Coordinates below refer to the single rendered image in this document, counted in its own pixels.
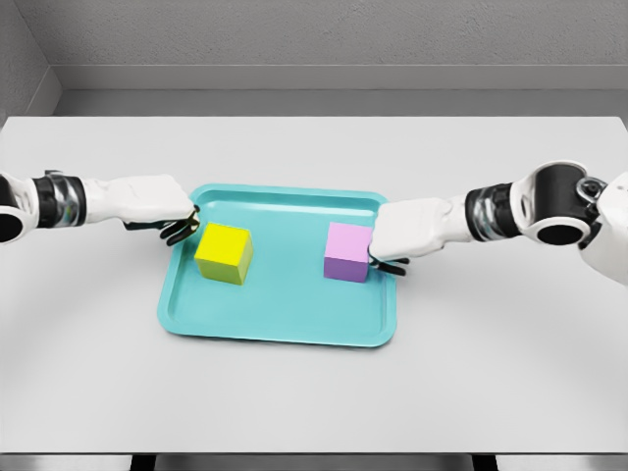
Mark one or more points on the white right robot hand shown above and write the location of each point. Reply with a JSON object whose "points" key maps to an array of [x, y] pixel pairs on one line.
{"points": [[407, 230]]}

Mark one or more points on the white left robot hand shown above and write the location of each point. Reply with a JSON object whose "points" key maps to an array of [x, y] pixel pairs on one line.
{"points": [[152, 198]]}

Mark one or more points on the purple cube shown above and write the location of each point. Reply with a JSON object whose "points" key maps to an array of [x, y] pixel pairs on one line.
{"points": [[347, 252]]}

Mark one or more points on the yellow cube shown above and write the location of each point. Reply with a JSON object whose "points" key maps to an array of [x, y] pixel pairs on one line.
{"points": [[224, 252]]}

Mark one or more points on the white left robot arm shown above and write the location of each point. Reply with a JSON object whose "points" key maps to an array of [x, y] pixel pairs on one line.
{"points": [[49, 201]]}

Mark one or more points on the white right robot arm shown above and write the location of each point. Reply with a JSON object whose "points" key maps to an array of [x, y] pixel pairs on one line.
{"points": [[549, 211]]}

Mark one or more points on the teal tray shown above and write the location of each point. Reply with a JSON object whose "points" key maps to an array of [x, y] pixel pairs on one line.
{"points": [[284, 304]]}

